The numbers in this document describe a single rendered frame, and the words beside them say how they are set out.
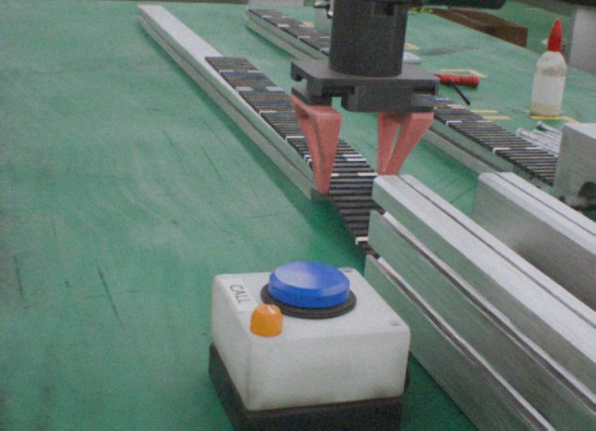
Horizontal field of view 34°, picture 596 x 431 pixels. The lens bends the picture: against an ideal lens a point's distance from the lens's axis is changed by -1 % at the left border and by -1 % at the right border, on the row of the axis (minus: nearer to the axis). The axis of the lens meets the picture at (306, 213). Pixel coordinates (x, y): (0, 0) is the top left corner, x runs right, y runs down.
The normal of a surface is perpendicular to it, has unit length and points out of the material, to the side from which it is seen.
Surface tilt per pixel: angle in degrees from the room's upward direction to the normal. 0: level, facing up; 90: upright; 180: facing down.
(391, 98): 91
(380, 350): 90
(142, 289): 0
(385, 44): 91
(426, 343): 90
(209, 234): 0
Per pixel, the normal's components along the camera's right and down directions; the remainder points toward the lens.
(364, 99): 0.31, 0.34
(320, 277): 0.11, -0.93
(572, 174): -0.95, 0.04
